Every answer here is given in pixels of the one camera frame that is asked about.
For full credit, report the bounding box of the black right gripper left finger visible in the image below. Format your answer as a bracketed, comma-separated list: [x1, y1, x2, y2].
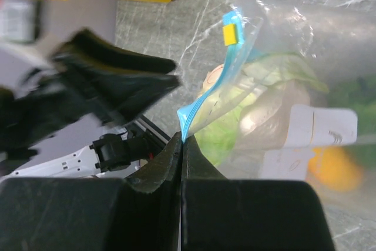
[1, 133, 182, 250]

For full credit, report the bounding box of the clear bag with blue zipper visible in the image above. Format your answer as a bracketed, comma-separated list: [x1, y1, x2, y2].
[177, 0, 375, 199]

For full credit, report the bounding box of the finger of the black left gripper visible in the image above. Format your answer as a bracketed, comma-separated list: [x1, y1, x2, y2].
[51, 29, 176, 74]

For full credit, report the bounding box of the green toy bell pepper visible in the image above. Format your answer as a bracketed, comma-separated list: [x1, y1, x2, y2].
[328, 76, 376, 169]

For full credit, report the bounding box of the white toy cauliflower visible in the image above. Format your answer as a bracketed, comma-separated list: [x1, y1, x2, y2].
[188, 52, 328, 165]

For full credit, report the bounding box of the yellow orange toy mango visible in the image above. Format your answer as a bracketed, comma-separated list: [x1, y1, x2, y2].
[308, 147, 364, 192]

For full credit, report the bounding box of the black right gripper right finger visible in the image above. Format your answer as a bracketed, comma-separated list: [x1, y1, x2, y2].
[181, 137, 335, 250]

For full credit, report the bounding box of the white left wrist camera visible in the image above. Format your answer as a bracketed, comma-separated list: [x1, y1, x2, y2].
[0, 0, 62, 58]

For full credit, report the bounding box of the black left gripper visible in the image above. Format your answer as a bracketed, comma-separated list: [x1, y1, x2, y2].
[1, 58, 180, 157]

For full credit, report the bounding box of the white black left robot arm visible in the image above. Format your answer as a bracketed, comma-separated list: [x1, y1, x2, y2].
[1, 29, 180, 178]

